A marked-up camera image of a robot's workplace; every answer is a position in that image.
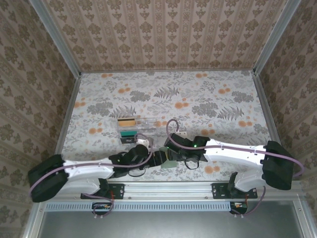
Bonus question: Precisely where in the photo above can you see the thin black right gripper cable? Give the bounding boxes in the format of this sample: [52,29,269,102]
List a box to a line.
[184,157,200,171]

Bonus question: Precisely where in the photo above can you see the aluminium table side rail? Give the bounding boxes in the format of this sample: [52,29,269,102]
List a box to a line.
[53,74,82,157]
[254,73,277,144]

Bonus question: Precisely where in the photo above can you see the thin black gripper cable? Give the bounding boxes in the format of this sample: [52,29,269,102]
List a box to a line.
[184,157,200,171]
[127,168,146,178]

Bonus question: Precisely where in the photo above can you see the slotted white cable duct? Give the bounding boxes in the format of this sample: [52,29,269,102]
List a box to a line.
[46,202,250,212]

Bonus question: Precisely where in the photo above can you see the grey metal sheet panel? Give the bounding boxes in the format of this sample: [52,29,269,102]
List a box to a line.
[37,210,304,238]

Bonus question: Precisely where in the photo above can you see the green card holder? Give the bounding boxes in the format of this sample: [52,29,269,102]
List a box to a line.
[159,146,178,171]

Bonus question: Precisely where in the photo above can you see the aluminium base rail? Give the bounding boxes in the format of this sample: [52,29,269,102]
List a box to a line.
[37,180,303,201]

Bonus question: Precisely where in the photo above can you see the thin black left gripper cable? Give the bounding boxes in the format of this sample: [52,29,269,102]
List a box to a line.
[127,168,146,178]

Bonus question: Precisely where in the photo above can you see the orange card with black stripe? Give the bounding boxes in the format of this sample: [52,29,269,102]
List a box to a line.
[117,118,137,126]

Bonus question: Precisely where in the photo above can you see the aluminium frame post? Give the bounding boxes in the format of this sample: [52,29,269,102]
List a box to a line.
[254,0,303,75]
[27,0,82,79]

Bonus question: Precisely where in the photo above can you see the clear acrylic card organizer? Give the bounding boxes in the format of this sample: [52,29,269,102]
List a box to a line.
[116,116,159,146]

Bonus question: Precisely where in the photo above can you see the aluminium table back rail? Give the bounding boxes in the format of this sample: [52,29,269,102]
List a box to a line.
[79,68,257,74]

